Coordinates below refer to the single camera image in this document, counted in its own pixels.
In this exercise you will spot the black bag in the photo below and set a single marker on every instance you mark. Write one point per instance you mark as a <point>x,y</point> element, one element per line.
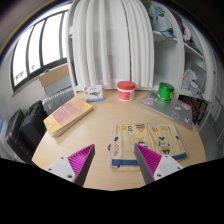
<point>14,133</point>
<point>33,123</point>

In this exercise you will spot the black-framed window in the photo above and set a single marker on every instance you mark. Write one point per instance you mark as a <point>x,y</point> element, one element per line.
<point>40,46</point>

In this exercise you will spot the yellow patterned towel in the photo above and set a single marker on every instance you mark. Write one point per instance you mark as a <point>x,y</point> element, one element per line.
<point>156,133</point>

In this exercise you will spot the white shelf unit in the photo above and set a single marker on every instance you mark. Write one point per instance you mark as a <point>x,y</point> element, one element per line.
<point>173,50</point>

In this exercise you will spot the colourful patterned bag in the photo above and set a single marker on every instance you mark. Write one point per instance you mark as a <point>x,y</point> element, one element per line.
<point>195,106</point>

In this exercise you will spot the cardboard box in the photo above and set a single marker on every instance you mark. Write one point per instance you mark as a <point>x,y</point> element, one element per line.
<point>55,78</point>

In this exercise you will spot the grey ribbed radiator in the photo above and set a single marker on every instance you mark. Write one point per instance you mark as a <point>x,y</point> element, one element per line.
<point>58,100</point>

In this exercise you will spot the green round tin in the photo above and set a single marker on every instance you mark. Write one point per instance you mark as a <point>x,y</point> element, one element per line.
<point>165,91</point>

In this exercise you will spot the small white blue box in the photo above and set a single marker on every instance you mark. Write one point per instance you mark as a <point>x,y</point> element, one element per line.
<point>93,93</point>

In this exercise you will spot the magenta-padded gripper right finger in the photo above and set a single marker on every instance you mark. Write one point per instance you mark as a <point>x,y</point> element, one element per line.
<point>154,163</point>

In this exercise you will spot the white curtain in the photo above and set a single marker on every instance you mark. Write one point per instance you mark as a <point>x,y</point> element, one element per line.
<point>106,43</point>

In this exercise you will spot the yellow orange book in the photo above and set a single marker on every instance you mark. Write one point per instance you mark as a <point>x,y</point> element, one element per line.
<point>66,115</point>

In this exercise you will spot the silver laptop with stickers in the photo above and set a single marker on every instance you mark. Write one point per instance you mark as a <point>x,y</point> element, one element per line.
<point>166,108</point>

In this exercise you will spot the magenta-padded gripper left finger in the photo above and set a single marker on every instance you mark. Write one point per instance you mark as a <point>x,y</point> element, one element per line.
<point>75,165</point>

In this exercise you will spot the white jar with red lid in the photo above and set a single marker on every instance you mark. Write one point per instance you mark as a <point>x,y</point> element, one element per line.
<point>126,91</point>

